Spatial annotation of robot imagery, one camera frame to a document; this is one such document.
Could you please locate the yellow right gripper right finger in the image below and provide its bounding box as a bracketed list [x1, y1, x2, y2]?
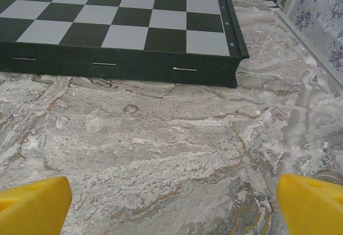
[275, 173, 343, 235]

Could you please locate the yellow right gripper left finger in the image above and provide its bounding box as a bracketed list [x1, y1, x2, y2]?
[0, 175, 72, 235]

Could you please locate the black and grey chessboard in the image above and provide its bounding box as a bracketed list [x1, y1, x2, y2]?
[0, 0, 250, 89]

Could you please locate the aluminium side rail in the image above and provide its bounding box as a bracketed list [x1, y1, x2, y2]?
[277, 6, 343, 79]

